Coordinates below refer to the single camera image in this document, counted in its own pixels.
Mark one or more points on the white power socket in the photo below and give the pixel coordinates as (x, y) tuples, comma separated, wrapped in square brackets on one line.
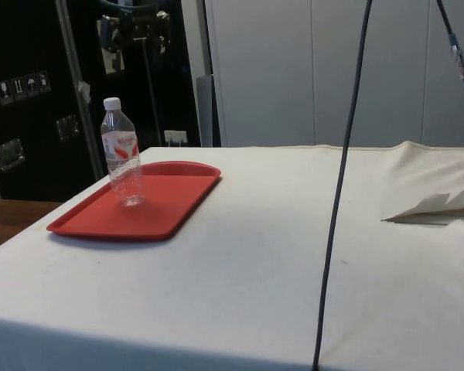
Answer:
[(175, 137)]

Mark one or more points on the black cabinet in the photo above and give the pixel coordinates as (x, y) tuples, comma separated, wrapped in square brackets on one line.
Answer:
[(31, 46)]

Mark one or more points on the clear plastic bottle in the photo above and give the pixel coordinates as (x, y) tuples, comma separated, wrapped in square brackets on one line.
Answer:
[(120, 127)]

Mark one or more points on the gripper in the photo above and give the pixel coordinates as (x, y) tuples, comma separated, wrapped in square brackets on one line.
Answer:
[(139, 13)]

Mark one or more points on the pale grey locker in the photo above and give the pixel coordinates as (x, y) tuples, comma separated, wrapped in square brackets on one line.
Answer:
[(263, 77), (390, 77), (437, 100)]

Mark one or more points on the red tray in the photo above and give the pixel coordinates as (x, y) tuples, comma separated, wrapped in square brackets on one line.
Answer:
[(166, 201)]

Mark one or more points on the grey panel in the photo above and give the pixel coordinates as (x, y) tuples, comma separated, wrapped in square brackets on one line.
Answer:
[(203, 112)]

